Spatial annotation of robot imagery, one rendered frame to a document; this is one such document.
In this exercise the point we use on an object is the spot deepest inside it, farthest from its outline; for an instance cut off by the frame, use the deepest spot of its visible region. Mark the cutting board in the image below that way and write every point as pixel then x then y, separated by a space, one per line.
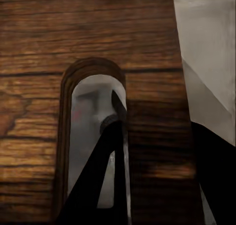
pixel 46 48

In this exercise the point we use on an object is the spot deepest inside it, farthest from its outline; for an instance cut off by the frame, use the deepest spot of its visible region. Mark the drop in sink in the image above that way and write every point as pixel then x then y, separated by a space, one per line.
pixel 207 37

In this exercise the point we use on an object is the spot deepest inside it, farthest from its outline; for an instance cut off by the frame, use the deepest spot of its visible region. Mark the parer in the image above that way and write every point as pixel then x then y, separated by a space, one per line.
pixel 120 110

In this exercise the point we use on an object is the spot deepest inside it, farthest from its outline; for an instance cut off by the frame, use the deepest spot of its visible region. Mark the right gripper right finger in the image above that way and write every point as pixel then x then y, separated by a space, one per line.
pixel 216 162

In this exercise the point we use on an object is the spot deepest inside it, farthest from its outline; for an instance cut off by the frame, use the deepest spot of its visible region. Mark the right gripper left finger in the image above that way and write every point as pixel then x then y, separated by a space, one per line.
pixel 80 206

